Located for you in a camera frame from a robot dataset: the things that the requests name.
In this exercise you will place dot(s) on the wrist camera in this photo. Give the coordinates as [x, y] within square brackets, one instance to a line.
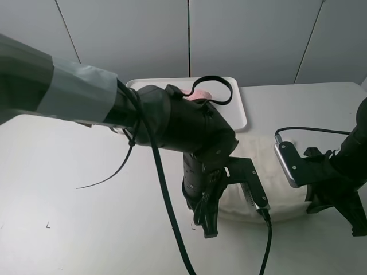
[297, 170]
[243, 172]

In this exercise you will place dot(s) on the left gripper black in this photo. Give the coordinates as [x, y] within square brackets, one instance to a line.
[202, 187]

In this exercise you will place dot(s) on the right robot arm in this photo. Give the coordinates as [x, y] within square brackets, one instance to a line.
[356, 140]

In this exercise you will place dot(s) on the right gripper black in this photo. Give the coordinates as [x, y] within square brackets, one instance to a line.
[340, 177]

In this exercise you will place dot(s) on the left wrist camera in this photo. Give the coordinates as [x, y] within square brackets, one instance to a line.
[243, 172]

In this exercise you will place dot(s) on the white plastic tray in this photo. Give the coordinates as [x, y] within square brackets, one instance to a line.
[235, 100]

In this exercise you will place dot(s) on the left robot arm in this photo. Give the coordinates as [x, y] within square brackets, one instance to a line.
[35, 83]

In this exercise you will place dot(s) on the pink towel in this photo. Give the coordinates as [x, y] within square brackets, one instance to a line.
[197, 94]

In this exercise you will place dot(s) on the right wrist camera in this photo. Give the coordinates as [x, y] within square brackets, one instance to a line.
[297, 170]

